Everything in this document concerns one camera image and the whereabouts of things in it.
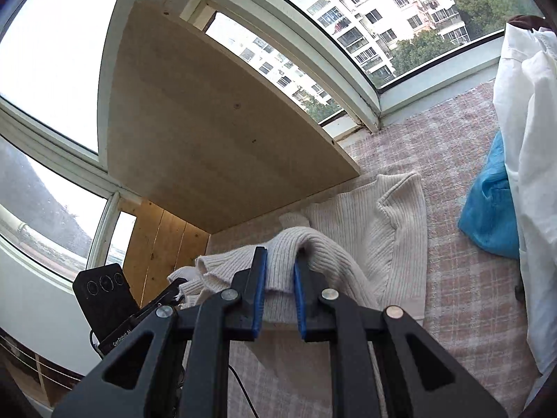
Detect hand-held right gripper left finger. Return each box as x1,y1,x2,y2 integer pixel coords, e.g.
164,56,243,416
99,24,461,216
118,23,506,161
51,246,269,418

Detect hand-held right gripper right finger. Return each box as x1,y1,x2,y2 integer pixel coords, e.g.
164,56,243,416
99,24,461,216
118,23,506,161
292,261,508,418

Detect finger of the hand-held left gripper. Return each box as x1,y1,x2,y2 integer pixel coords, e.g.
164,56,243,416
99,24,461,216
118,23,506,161
138,278,186,316

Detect white window frame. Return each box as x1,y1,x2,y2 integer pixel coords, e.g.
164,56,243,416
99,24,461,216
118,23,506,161
0,0,512,279

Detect black cable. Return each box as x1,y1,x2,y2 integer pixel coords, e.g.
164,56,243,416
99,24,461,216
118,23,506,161
227,363,258,418

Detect pink plaid blanket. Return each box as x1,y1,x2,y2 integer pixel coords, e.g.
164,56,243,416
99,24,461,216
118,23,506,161
204,80,544,418

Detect light oak board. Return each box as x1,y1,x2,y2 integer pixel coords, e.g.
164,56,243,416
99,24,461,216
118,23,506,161
99,0,361,235

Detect blue garment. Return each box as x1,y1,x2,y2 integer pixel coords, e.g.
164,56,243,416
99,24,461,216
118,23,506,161
458,131,521,261

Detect apartment buildings outside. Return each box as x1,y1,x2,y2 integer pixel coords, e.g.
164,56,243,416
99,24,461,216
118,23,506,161
230,0,468,109

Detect cream knit sweater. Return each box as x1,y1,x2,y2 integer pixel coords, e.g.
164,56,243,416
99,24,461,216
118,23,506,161
167,172,428,325

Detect brown garment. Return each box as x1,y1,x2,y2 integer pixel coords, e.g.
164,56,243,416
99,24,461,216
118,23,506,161
507,14,546,31

